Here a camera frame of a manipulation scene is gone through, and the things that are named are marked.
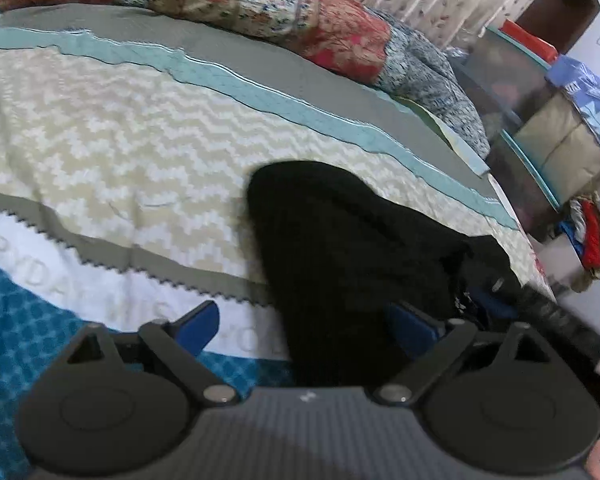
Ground red floral patchwork quilt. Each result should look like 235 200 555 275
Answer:
0 0 490 157

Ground black pants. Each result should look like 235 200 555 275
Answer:
246 160 521 389

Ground blue printed cloth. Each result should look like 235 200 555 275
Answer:
545 55 600 144

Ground beige cushion bundle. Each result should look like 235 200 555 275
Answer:
514 92 600 204

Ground patterned bedsheet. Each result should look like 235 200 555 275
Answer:
0 4 545 479

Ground red colourful clothes pile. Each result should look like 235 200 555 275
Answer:
557 192 600 280

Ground teal rimmed storage box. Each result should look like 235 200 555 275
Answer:
452 28 559 232

